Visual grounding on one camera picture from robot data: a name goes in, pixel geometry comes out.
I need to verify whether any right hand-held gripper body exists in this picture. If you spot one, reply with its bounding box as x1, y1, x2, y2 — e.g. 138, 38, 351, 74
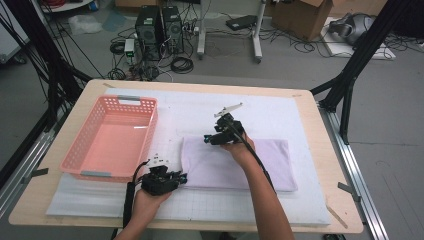
213, 102, 246, 145

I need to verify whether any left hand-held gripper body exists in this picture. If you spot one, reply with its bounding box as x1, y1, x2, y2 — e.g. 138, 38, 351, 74
140, 153, 178, 197

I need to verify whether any lavender printed shirt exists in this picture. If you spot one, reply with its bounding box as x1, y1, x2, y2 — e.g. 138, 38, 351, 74
180, 135, 299, 193

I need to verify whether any pink plastic basket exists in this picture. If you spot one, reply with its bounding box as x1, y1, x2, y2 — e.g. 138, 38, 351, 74
59, 94, 159, 185

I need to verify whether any person's right hand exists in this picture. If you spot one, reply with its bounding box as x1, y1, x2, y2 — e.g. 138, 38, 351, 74
221, 133, 257, 168

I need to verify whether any person's left hand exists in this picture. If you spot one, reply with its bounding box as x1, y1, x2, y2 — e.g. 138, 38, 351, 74
132, 189, 173, 225

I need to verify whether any white grid mat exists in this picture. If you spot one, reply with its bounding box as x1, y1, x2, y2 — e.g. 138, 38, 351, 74
45, 87, 332, 227

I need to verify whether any white metal stand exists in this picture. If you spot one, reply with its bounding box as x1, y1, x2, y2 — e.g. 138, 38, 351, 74
196, 0, 268, 64

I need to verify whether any black flat device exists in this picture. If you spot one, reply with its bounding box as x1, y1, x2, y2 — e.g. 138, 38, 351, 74
225, 14, 258, 32

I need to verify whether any black computer tower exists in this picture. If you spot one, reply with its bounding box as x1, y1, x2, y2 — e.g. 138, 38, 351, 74
134, 5, 164, 62
161, 5, 185, 55

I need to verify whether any small white box device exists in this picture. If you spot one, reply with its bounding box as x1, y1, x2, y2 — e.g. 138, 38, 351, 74
123, 38, 137, 65

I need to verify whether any open cardboard box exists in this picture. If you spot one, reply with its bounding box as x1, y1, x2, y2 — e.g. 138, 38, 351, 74
270, 0, 334, 43

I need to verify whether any white flat board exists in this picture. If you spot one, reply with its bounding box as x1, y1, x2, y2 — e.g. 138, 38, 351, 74
321, 16, 397, 61

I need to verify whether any blue sheet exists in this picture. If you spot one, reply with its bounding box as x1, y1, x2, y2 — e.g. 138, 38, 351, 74
101, 9, 128, 33

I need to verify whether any grey rounded device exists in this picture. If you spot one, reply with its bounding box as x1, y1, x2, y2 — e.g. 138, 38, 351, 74
328, 12, 376, 46

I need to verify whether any clear plastic bag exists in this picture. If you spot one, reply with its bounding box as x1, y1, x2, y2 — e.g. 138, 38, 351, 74
68, 13, 104, 36

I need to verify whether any round white table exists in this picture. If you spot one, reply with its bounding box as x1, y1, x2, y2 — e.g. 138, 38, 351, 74
39, 0, 96, 14

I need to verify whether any white cabinet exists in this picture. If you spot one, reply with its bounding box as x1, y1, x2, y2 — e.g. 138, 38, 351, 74
0, 0, 31, 64

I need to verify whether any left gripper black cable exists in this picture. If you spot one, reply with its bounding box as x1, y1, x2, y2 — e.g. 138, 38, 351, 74
122, 159, 151, 229

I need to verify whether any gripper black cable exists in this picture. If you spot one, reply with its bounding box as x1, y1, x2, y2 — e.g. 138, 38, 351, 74
122, 159, 151, 229
226, 119, 276, 193

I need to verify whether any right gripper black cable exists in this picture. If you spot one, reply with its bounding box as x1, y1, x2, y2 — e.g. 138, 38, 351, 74
226, 119, 276, 193

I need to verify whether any black cable coil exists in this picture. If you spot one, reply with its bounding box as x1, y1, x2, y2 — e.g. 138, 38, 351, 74
170, 56, 195, 75

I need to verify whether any aluminium rail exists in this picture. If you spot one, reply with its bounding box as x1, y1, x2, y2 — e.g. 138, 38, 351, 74
318, 103, 390, 240
0, 109, 68, 218

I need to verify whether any black metal frame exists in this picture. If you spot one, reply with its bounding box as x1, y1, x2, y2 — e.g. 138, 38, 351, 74
0, 0, 94, 134
309, 0, 414, 146

